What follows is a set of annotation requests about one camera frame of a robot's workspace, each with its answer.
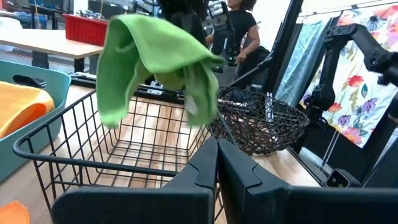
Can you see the black table edge rail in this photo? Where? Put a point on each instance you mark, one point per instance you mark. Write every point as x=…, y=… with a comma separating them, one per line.
x=84, y=80

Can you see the black background robot arm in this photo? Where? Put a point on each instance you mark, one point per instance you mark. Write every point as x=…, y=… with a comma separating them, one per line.
x=222, y=31

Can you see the orange microfiber towel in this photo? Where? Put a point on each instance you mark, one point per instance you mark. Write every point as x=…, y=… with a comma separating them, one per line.
x=14, y=214
x=21, y=102

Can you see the small black table camera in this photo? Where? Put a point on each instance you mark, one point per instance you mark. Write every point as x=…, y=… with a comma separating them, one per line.
x=340, y=179

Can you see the teal plastic basket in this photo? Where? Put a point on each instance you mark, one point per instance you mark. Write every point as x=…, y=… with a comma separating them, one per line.
x=59, y=81

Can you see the black rig frame post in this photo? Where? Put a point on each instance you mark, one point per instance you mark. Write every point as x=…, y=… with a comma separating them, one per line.
x=281, y=43

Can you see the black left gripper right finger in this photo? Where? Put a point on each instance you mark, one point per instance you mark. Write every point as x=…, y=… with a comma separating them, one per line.
x=280, y=205

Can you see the teal patterned cloth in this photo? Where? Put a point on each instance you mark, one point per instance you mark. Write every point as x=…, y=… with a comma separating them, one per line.
x=301, y=62

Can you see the person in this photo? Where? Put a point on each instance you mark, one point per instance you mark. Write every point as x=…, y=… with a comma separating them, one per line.
x=242, y=21

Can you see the red plastic bin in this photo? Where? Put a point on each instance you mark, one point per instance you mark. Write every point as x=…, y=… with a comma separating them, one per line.
x=84, y=29

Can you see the green microfiber towel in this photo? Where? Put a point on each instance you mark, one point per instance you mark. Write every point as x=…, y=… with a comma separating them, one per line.
x=149, y=49

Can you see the dark woven wicker basket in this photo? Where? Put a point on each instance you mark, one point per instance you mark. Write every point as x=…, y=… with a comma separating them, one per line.
x=258, y=124

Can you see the floral printed cloth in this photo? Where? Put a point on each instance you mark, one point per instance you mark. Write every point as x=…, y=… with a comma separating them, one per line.
x=363, y=102

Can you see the light wooden background table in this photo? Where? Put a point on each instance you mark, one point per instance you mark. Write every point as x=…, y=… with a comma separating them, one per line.
x=46, y=42

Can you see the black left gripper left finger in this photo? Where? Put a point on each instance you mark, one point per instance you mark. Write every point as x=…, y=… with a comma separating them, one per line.
x=186, y=199

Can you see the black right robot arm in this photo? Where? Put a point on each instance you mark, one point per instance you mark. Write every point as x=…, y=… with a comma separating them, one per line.
x=329, y=68

